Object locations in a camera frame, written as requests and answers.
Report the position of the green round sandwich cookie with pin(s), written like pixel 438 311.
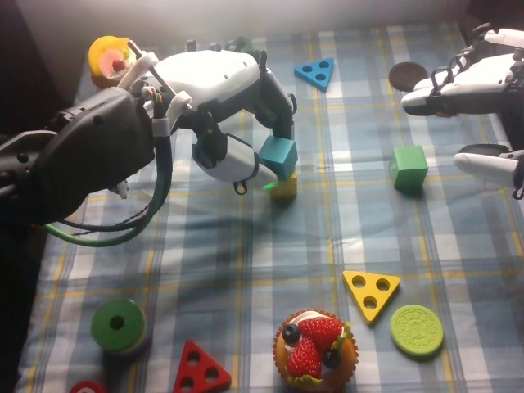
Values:
pixel 416 332

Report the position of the blue plaid tablecloth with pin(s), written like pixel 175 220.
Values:
pixel 286 245

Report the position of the brown round sandwich cookie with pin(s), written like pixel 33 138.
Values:
pixel 405 75

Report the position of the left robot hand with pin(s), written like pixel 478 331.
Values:
pixel 475 82

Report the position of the green triangle block with holes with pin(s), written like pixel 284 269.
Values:
pixel 241 43

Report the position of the strawberry toy cupcake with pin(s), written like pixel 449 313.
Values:
pixel 315 352

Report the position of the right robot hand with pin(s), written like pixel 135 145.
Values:
pixel 209 78

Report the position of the red toy cylinder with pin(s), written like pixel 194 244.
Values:
pixel 88 388

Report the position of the yellow triangle block with holes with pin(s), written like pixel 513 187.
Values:
pixel 354 290

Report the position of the orange toy cupcake yellow cream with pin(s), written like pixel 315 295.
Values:
pixel 106 57

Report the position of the blue toy cube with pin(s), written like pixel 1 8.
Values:
pixel 280 155

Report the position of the blue triangle block with holes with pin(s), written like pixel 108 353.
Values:
pixel 305 73

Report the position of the red triangle block with holes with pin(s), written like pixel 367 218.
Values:
pixel 186 368

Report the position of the green toy cube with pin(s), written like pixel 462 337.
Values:
pixel 409 168

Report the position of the yellow toy cube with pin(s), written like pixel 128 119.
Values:
pixel 286 189

